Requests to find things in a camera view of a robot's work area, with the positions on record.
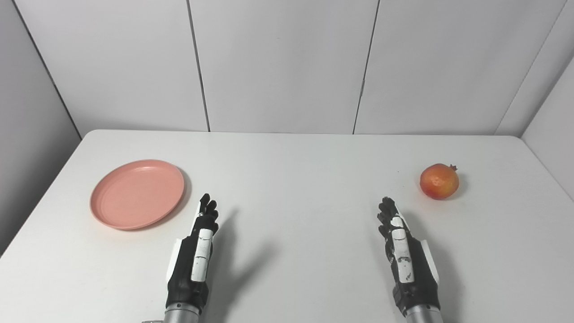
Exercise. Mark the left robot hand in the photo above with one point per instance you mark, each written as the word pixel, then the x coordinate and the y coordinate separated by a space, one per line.
pixel 190 269

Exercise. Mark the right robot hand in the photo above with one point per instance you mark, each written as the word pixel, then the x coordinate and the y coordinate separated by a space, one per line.
pixel 410 269

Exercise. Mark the pink plate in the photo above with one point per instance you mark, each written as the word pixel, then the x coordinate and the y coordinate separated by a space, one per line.
pixel 137 194

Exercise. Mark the red orange pomegranate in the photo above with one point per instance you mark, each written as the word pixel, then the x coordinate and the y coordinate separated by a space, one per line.
pixel 439 181

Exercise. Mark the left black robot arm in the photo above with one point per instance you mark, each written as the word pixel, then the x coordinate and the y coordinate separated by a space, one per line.
pixel 180 315

